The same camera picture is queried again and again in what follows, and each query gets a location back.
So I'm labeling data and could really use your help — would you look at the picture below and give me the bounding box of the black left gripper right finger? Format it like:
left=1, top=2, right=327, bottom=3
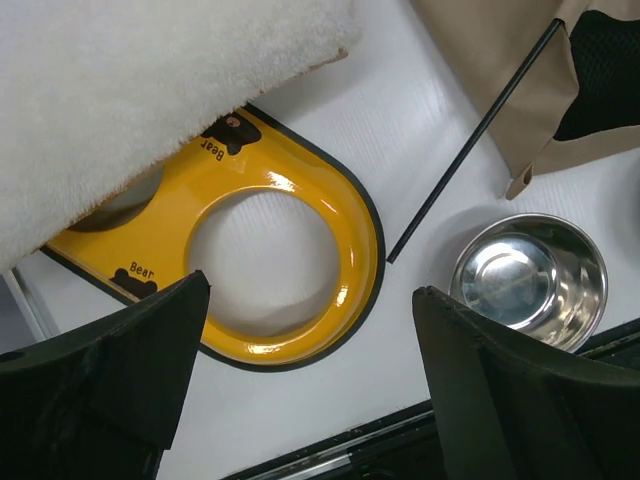
left=412, top=287, right=639, bottom=479

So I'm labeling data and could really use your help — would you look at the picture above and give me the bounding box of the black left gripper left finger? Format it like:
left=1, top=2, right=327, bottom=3
left=1, top=271, right=210, bottom=479

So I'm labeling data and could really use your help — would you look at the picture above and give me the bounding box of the black tent pole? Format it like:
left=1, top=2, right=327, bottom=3
left=386, top=18, right=564, bottom=264

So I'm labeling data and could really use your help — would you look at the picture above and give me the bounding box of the left steel pet bowl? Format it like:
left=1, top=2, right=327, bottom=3
left=449, top=214, right=609, bottom=353

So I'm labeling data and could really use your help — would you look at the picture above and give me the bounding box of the white fluffy pet cushion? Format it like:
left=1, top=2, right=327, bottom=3
left=1, top=1, right=359, bottom=269

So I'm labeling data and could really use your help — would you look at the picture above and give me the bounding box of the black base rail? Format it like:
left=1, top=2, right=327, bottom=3
left=223, top=317, right=639, bottom=479

